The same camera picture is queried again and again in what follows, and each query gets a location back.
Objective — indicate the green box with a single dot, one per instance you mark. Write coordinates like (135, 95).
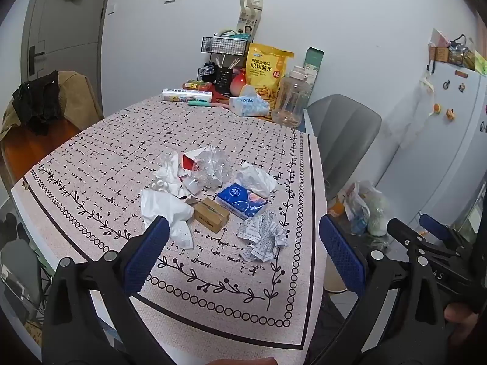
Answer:
(314, 64)

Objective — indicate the patterned pink tablecloth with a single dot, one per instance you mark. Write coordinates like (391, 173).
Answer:
(228, 133)

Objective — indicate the person's right forearm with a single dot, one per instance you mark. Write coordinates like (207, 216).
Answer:
(470, 340)

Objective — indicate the grey chair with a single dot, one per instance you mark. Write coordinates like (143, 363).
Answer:
(342, 133)

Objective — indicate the wooden chair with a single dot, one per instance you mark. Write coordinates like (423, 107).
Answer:
(34, 144)

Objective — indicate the pink box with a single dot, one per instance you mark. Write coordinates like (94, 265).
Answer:
(439, 40)

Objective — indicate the pink pen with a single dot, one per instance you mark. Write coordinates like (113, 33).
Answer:
(220, 103)

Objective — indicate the red tin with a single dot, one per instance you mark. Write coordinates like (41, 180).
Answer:
(196, 84)

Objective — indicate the white fridge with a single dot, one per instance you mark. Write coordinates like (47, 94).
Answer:
(449, 148)

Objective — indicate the green pen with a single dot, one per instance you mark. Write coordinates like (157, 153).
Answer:
(199, 102)

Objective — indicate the person's right hand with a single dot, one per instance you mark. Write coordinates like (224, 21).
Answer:
(458, 313)

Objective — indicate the brown fridge magnet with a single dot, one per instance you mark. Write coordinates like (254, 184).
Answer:
(461, 86)

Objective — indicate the yellow fridge magnet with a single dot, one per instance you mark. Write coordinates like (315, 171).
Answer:
(451, 114)

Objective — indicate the red packet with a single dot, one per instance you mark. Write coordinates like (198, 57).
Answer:
(220, 95)

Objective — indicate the white roll pack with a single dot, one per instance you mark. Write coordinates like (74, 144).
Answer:
(186, 95)

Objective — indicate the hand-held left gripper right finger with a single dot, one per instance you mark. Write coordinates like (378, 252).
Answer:
(342, 254)

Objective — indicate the small cardboard box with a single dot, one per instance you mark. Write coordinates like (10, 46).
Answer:
(211, 216)

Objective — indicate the black bag on chair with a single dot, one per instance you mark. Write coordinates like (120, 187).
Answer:
(36, 102)

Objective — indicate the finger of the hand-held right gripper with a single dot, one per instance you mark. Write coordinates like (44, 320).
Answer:
(409, 239)
(433, 223)

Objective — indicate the large white tissue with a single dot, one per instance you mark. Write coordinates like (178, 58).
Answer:
(167, 213)

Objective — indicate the yellow snack bag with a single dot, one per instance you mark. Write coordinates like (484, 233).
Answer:
(266, 72)

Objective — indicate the red and white carton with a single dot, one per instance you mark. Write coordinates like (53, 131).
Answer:
(189, 159)

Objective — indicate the wicker basket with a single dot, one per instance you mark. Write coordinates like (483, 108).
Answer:
(439, 54)

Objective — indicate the black utensil holder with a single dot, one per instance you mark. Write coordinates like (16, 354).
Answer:
(222, 76)

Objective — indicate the grey door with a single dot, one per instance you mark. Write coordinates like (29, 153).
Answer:
(68, 26)

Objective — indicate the hanging white plastic bag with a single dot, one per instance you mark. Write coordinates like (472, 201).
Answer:
(414, 114)

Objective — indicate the clear water jug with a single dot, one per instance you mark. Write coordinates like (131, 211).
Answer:
(291, 99)

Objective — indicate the clear plastic wrap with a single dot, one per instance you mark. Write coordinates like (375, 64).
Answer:
(213, 165)

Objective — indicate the printed receipt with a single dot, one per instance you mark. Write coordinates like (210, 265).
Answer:
(262, 235)

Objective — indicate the green packet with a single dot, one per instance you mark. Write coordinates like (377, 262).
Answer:
(480, 62)

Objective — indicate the fluffy white tissue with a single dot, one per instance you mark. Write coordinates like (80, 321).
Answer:
(255, 180)

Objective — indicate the teal packet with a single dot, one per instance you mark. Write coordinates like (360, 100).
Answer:
(239, 35)

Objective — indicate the blue tissue packet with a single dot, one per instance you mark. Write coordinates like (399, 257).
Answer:
(241, 199)

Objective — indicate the peach shaped ornament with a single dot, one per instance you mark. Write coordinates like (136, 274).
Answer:
(239, 83)

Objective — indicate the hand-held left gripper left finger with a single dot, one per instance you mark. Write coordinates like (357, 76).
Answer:
(146, 251)

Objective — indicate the white and blue tissue pack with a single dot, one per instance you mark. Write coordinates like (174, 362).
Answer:
(247, 104)

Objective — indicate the orange round magnet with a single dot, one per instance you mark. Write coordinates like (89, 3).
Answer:
(436, 108)

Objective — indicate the small white tissue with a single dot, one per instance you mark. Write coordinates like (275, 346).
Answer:
(169, 173)

